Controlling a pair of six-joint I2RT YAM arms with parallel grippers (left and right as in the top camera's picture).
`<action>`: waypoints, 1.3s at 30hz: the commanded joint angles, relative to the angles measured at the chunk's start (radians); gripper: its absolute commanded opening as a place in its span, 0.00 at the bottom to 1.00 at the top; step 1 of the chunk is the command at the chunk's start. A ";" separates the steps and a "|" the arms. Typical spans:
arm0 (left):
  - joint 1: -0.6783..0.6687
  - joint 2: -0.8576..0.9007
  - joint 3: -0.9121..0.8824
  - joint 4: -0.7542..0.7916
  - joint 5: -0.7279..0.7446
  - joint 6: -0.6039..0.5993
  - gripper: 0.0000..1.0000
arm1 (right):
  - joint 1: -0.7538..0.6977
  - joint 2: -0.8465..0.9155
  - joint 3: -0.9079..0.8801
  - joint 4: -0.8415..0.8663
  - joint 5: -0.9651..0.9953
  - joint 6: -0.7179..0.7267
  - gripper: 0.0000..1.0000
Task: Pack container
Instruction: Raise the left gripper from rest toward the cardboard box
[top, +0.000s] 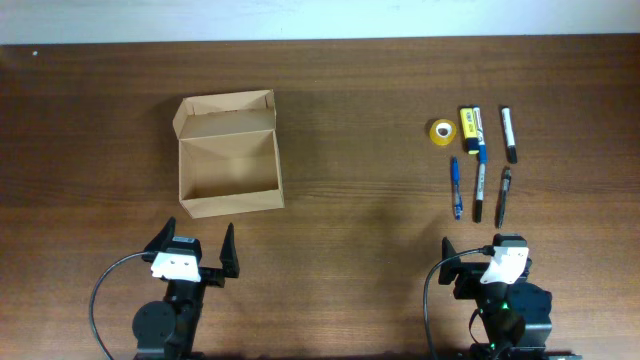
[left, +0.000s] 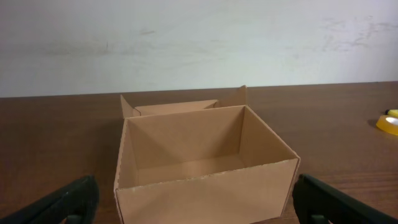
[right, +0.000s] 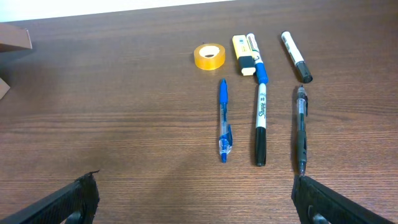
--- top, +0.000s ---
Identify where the silver marker with black cap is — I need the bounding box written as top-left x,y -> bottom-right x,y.
474,163 -> 486,223

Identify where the white marker with blue cap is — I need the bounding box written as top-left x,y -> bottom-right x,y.
472,106 -> 488,164

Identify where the white marker with black cap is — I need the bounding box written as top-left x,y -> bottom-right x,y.
501,107 -> 518,164

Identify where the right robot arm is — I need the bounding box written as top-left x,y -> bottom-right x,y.
438,234 -> 552,359

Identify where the brown cardboard box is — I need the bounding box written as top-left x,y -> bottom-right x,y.
173,89 -> 284,219

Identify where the blue ballpoint pen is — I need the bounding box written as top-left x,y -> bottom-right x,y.
451,157 -> 464,221

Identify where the yellow highlighter marker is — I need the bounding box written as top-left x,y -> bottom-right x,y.
459,107 -> 479,155

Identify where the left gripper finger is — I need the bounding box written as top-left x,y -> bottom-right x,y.
219,223 -> 240,278
144,217 -> 176,256

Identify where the black ballpoint pen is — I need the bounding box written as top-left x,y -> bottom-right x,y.
495,167 -> 512,229

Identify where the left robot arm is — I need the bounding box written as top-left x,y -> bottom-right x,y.
132,217 -> 240,360

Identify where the left black cable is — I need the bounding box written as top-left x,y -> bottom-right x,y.
88,251 -> 153,360

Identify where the yellow adhesive tape roll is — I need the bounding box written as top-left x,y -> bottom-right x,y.
429,119 -> 457,146

